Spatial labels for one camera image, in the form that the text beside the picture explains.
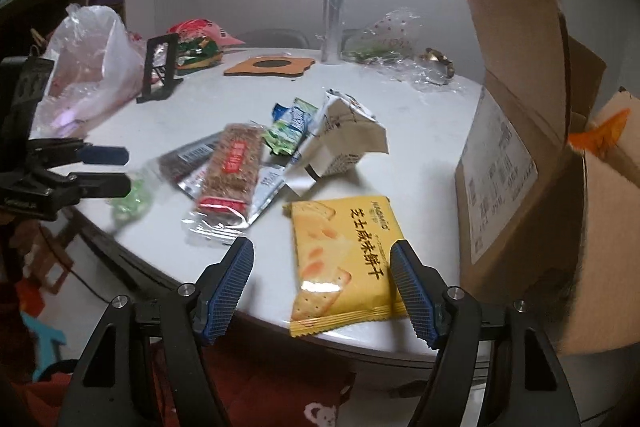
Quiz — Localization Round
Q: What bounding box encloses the white plastic bag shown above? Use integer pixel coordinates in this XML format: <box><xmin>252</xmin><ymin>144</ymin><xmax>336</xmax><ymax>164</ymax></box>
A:
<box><xmin>32</xmin><ymin>3</ymin><xmax>148</xmax><ymax>140</ymax></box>

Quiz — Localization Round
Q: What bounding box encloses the small green candy wrapper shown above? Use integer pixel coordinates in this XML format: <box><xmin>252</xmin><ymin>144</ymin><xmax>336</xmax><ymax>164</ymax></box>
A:
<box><xmin>109</xmin><ymin>172</ymin><xmax>156</xmax><ymax>220</ymax></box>

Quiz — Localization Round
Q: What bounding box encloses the orange toast-shaped coaster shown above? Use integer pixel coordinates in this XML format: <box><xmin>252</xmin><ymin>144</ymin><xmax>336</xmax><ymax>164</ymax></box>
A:
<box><xmin>223</xmin><ymin>55</ymin><xmax>317</xmax><ymax>79</ymax></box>

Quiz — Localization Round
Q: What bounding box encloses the light blue plastic object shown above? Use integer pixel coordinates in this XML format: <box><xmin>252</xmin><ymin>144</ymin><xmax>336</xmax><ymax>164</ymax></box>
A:
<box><xmin>22</xmin><ymin>312</ymin><xmax>68</xmax><ymax>380</ymax></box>

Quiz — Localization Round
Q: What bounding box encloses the white paper carton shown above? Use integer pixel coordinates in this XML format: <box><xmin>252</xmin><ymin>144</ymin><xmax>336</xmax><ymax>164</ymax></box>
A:
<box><xmin>285</xmin><ymin>89</ymin><xmax>390</xmax><ymax>180</ymax></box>

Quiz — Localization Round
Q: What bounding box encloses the blue white snack packet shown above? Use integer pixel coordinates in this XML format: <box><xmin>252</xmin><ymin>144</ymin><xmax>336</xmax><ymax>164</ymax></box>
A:
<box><xmin>177</xmin><ymin>164</ymin><xmax>287</xmax><ymax>225</ymax></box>

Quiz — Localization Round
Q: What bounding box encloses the red printed cloth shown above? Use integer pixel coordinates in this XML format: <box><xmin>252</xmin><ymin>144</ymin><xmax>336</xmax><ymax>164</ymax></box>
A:
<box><xmin>0</xmin><ymin>277</ymin><xmax>441</xmax><ymax>427</ymax></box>

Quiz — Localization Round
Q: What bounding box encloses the brown snack bar packet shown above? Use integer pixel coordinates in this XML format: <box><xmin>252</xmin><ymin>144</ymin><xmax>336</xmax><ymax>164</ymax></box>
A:
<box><xmin>181</xmin><ymin>123</ymin><xmax>265</xmax><ymax>248</ymax></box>

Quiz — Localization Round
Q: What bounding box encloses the clear dotted plastic bag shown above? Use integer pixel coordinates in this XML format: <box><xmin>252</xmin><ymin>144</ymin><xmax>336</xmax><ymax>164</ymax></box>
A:
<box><xmin>342</xmin><ymin>7</ymin><xmax>468</xmax><ymax>92</ymax></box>

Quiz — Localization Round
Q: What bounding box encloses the gray chair back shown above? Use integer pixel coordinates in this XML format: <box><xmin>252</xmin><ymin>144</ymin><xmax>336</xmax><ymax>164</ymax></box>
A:
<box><xmin>235</xmin><ymin>28</ymin><xmax>312</xmax><ymax>54</ymax></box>

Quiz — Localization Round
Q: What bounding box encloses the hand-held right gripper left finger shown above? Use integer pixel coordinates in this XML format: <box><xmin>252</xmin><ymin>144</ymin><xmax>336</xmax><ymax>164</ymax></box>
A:
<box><xmin>60</xmin><ymin>237</ymin><xmax>256</xmax><ymax>427</ymax></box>

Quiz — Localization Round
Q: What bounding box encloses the gold metal clip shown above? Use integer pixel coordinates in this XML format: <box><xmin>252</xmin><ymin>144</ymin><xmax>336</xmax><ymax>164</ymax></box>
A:
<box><xmin>425</xmin><ymin>48</ymin><xmax>455</xmax><ymax>80</ymax></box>

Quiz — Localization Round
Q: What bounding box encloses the brown cardboard box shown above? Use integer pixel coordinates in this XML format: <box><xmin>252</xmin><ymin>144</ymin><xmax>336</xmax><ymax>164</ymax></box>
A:
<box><xmin>454</xmin><ymin>0</ymin><xmax>640</xmax><ymax>355</ymax></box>

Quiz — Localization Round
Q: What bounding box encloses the green snack packet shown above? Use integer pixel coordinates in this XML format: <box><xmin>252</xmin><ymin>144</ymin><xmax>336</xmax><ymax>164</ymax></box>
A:
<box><xmin>175</xmin><ymin>36</ymin><xmax>223</xmax><ymax>75</ymax></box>

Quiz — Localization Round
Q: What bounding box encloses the black phone stand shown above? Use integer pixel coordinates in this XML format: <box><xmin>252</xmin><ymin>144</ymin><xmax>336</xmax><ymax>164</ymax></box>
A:
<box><xmin>136</xmin><ymin>33</ymin><xmax>183</xmax><ymax>104</ymax></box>

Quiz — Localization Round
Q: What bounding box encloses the dark packet with barcode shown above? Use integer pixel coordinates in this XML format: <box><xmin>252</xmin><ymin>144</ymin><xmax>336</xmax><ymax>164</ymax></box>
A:
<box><xmin>157</xmin><ymin>133</ymin><xmax>223</xmax><ymax>190</ymax></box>

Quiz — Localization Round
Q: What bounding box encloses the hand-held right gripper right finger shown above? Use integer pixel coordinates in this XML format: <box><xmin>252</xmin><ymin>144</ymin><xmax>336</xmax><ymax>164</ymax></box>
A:
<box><xmin>389</xmin><ymin>239</ymin><xmax>583</xmax><ymax>427</ymax></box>

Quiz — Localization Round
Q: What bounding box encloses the yellow cracker packet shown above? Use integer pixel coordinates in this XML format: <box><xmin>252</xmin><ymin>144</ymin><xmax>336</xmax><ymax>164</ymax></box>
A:
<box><xmin>282</xmin><ymin>195</ymin><xmax>410</xmax><ymax>339</ymax></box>

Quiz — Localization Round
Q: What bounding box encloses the clear plastic tube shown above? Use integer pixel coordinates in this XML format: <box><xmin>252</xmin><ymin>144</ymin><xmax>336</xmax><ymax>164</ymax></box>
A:
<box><xmin>320</xmin><ymin>0</ymin><xmax>347</xmax><ymax>65</ymax></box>

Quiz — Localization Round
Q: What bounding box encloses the green white candy packet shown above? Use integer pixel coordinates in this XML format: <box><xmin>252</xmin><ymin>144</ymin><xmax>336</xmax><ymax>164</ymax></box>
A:
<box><xmin>261</xmin><ymin>97</ymin><xmax>319</xmax><ymax>156</ymax></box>

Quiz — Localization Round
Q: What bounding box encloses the orange wrapper piece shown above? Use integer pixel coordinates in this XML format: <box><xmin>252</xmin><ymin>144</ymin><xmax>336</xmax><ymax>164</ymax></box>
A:
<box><xmin>567</xmin><ymin>109</ymin><xmax>630</xmax><ymax>155</ymax></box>

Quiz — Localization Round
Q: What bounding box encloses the red pink snack bag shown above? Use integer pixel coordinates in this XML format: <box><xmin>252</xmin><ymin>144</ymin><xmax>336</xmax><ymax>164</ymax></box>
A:
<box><xmin>166</xmin><ymin>18</ymin><xmax>246</xmax><ymax>50</ymax></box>

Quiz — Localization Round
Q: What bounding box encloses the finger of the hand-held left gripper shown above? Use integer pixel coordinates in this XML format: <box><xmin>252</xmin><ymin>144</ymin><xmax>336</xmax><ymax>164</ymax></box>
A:
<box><xmin>29</xmin><ymin>138</ymin><xmax>130</xmax><ymax>168</ymax></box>
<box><xmin>0</xmin><ymin>168</ymin><xmax>132</xmax><ymax>222</ymax></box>

